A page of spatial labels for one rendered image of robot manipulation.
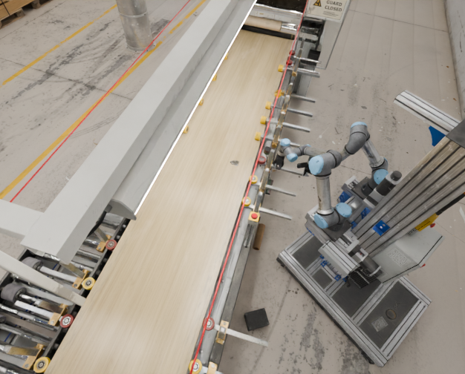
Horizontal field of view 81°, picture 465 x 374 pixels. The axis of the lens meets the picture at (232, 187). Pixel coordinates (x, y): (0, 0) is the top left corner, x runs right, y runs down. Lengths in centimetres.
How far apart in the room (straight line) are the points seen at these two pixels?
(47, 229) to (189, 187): 193
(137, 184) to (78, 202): 16
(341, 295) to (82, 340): 220
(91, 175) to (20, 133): 429
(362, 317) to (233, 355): 124
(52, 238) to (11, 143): 426
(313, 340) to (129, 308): 177
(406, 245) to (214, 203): 144
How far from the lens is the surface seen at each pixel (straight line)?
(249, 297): 301
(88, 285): 226
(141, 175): 71
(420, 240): 232
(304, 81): 476
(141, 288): 214
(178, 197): 240
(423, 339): 357
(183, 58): 90
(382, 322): 313
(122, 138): 67
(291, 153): 219
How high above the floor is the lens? 292
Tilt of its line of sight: 56 degrees down
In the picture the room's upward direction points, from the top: 6 degrees clockwise
